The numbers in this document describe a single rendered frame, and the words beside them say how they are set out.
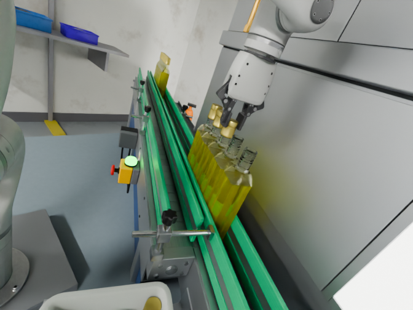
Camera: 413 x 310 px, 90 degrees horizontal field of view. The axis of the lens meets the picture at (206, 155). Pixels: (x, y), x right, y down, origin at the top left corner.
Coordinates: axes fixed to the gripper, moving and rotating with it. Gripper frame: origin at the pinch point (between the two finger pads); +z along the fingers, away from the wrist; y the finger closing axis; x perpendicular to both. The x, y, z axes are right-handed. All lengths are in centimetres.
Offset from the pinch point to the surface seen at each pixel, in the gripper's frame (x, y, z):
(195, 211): 10.6, 6.4, 21.1
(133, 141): -50, 17, 36
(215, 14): -310, -91, -63
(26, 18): -200, 103, 15
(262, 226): 13.0, -14.9, 24.2
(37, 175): -46, 53, 58
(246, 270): 24.0, -3.3, 25.2
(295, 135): 9.3, -11.9, -2.5
